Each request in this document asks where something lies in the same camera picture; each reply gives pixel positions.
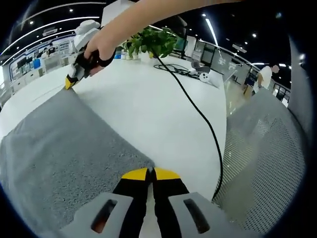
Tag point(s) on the grey towel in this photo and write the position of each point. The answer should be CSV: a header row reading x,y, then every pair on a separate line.
x,y
62,153

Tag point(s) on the blue container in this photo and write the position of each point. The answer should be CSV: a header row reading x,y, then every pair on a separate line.
x,y
36,64

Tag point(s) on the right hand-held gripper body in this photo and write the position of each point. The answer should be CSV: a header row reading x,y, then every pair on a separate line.
x,y
85,39

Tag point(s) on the row of white cabinets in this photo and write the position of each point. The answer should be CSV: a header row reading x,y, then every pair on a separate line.
x,y
37,72

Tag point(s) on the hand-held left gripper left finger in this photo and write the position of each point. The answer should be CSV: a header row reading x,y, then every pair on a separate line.
x,y
128,198

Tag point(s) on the person's right hand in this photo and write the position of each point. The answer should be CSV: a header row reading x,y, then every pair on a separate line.
x,y
101,50

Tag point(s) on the grey mesh chair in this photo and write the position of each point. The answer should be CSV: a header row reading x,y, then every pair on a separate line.
x,y
265,161

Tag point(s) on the white table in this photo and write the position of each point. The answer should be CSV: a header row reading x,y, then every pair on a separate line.
x,y
148,111

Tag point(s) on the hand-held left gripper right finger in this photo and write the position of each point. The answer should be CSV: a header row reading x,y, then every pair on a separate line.
x,y
178,200

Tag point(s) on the green potted plant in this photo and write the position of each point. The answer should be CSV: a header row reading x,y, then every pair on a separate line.
x,y
153,41

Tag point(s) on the white round-holed device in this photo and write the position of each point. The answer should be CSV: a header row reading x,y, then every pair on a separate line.
x,y
209,78

